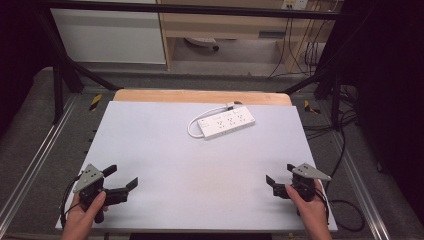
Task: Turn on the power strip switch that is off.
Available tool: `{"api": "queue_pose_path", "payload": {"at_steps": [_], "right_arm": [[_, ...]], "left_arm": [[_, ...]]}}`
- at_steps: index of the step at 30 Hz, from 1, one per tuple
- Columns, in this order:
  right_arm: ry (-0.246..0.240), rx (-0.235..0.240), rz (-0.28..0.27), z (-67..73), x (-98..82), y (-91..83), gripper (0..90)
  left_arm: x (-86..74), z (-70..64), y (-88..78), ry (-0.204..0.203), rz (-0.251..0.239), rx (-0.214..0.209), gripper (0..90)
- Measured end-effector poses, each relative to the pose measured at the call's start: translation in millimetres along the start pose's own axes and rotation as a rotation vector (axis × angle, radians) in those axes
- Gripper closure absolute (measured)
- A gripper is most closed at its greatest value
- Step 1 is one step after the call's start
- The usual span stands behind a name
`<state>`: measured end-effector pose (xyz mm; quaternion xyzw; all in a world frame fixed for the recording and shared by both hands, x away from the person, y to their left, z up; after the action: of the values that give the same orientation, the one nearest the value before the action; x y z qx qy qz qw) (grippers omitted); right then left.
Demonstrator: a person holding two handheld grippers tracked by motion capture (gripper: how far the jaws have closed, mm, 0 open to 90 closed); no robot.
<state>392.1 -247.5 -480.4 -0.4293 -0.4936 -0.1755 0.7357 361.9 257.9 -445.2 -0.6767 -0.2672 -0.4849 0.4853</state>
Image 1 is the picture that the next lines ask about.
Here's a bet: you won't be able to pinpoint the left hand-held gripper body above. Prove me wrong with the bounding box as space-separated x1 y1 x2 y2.
72 163 130 224

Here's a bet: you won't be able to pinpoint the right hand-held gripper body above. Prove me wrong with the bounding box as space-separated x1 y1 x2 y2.
272 162 333 204

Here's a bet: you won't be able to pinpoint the person's right hand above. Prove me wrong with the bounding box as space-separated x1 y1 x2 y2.
284 179 333 240

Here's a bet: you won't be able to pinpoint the person's left hand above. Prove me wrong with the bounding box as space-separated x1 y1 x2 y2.
60 190 110 240

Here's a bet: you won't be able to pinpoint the white board mat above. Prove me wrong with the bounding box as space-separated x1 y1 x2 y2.
55 100 338 233

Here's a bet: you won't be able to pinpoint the white power strip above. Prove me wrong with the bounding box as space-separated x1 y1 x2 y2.
196 105 257 141

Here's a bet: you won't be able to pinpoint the wooden table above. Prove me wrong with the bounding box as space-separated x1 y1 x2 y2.
112 88 293 107

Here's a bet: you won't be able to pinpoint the black curtain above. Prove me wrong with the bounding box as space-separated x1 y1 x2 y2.
0 0 54 138
338 0 424 221

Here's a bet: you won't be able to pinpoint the white cabinet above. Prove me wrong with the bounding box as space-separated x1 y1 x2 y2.
49 0 167 65

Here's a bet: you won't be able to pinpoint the grey device under desk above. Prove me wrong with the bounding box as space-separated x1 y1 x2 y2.
184 36 221 52

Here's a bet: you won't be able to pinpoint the light wooden desk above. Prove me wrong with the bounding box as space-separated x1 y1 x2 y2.
156 0 336 74

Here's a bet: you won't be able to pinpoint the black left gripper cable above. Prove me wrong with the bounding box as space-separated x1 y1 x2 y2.
59 175 83 230

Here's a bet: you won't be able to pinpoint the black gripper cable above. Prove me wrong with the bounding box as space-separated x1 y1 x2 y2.
59 175 83 230
318 126 366 233

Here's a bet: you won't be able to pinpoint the aluminium floor rail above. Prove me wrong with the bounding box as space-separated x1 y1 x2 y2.
331 128 392 240
0 94 80 228

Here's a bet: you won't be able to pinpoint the black floor cables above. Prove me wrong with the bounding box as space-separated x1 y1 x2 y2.
301 83 360 142

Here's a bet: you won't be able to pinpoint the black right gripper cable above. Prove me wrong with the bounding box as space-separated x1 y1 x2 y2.
318 126 366 233

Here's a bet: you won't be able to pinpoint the white power strip cable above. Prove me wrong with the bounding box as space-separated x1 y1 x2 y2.
186 104 231 139

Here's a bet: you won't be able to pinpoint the hanging black cables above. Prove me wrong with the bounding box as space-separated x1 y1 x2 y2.
267 16 332 80

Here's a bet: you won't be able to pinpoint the white wall socket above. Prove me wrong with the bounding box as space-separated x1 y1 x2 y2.
280 0 310 11

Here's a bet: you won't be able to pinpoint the black metal frame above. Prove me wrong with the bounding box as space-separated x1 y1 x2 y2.
33 0 349 127

